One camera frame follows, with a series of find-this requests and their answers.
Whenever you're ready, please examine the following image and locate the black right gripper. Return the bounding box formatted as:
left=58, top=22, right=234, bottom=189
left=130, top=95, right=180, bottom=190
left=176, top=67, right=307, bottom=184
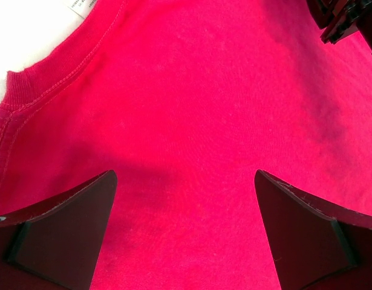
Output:
left=306, top=0, right=372, bottom=51

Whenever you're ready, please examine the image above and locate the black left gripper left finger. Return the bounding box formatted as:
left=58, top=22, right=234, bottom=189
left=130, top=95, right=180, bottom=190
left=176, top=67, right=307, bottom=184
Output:
left=0, top=170, right=117, bottom=289

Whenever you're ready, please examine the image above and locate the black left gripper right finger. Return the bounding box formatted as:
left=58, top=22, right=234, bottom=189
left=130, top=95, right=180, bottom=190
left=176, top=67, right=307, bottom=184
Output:
left=255, top=170, right=372, bottom=289

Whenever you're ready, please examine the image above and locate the magenta t shirt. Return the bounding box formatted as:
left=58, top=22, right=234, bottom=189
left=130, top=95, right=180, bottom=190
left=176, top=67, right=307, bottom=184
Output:
left=0, top=1, right=372, bottom=289

